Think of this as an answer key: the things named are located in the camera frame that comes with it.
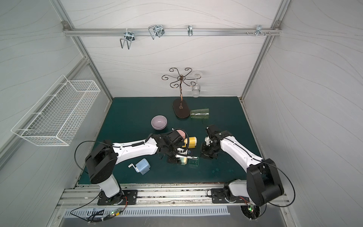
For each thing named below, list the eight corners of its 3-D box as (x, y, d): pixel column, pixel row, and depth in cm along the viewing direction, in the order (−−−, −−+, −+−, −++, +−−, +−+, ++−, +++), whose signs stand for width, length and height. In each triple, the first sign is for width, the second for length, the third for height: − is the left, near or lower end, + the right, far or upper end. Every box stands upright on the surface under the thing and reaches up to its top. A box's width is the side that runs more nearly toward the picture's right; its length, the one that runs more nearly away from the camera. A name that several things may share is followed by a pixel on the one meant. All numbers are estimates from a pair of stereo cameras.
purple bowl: (151, 131, 101) (149, 126, 96) (153, 119, 108) (152, 113, 103) (166, 131, 101) (165, 126, 96) (167, 119, 108) (166, 113, 103)
